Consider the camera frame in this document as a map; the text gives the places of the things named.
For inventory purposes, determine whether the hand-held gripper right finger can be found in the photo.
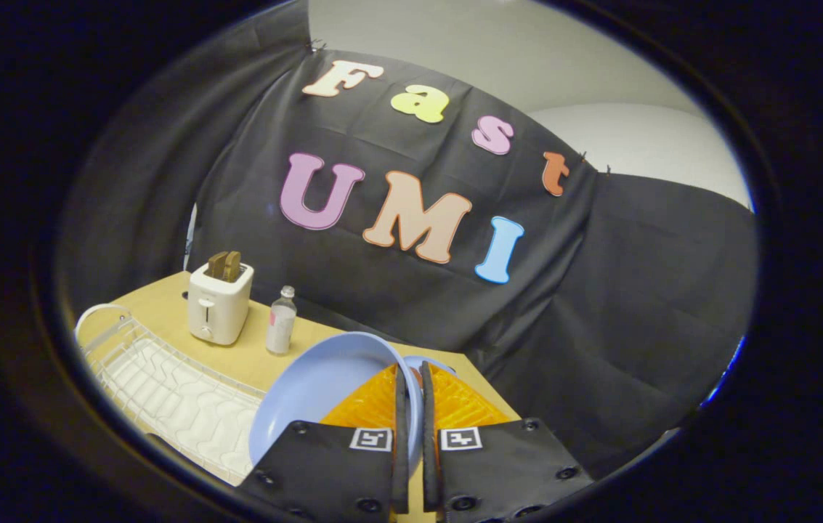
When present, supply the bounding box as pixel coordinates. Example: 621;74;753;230
420;361;595;523

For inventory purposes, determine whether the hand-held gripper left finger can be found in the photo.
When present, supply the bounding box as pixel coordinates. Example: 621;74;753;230
235;363;412;523

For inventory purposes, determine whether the light blue plate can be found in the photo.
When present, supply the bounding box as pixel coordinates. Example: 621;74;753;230
248;332;457;477

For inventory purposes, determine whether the white wire dish rack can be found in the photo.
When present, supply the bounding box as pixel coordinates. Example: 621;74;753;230
75;303;268;486

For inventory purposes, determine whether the black backdrop cloth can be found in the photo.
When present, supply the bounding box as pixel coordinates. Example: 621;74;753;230
57;0;758;480

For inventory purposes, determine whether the clear plastic bottle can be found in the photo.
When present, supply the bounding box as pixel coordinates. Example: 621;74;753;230
266;285;298;356

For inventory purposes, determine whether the white toaster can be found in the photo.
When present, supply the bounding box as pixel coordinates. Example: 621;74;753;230
187;262;255;346

